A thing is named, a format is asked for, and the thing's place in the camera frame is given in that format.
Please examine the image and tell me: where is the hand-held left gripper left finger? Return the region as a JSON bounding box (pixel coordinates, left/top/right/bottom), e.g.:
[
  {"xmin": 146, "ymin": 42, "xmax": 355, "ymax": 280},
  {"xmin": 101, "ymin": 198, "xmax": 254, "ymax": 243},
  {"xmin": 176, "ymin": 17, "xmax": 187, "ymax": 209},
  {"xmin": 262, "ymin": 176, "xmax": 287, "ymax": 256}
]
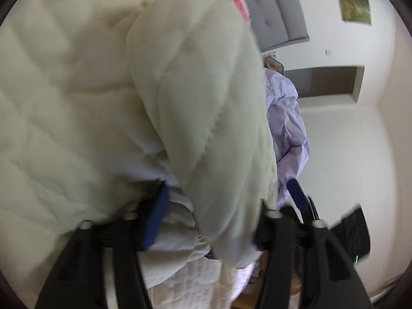
[{"xmin": 34, "ymin": 183, "xmax": 171, "ymax": 309}]

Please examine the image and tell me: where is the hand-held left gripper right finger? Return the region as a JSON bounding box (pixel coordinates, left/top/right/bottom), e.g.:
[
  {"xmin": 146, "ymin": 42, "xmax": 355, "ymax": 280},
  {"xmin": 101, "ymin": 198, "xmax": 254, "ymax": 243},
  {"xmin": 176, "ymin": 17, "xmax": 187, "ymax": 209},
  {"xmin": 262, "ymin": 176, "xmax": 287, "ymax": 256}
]
[{"xmin": 253, "ymin": 200, "xmax": 375, "ymax": 309}]

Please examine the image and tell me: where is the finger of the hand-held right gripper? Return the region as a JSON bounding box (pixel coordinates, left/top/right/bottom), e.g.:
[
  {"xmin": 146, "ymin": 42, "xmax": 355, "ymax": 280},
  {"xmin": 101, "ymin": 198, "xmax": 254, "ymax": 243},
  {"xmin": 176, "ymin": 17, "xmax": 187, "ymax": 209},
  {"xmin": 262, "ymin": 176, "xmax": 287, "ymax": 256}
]
[{"xmin": 278, "ymin": 178, "xmax": 321, "ymax": 224}]

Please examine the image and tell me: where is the white quilted hooded jacket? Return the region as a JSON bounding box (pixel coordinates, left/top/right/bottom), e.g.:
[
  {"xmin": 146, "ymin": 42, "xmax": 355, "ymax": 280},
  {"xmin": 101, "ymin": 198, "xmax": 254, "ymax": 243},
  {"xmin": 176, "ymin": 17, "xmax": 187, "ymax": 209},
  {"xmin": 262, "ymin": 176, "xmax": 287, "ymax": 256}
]
[{"xmin": 0, "ymin": 0, "xmax": 279, "ymax": 309}]

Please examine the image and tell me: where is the lavender puffer jacket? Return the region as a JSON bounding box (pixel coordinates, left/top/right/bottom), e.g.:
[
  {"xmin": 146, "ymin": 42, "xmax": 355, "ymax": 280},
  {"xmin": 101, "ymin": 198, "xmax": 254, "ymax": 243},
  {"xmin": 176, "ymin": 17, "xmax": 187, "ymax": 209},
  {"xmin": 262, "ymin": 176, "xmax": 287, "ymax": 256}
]
[{"xmin": 262, "ymin": 67, "xmax": 311, "ymax": 207}]

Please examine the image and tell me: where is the grey tufted headboard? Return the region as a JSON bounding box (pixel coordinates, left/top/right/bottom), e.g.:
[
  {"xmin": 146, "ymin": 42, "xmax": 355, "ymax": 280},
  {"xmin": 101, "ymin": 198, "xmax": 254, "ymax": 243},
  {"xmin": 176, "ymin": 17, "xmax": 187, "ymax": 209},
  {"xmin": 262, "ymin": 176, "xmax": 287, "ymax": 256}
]
[{"xmin": 232, "ymin": 0, "xmax": 311, "ymax": 52}]

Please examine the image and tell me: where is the green forest wall picture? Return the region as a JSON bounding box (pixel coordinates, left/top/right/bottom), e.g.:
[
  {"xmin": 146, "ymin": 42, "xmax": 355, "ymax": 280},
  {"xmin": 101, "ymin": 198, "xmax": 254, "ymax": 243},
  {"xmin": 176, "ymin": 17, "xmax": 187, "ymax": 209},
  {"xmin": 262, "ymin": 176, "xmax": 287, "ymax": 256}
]
[{"xmin": 336, "ymin": 0, "xmax": 372, "ymax": 25}]

